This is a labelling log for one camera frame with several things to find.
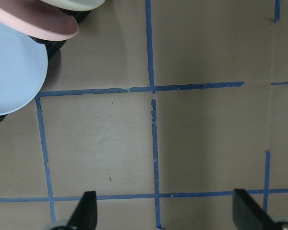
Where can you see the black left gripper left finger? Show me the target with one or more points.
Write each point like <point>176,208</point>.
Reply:
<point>84,216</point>

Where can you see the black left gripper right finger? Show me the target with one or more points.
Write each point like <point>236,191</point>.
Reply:
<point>247,214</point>

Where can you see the light blue plate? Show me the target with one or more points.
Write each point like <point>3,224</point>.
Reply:
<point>23,69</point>

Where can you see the pink plate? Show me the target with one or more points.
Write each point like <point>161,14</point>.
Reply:
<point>38,19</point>

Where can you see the cream white plate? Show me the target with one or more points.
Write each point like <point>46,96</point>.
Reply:
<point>76,5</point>

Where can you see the black dish rack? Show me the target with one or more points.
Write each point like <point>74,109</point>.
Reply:
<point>53,46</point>

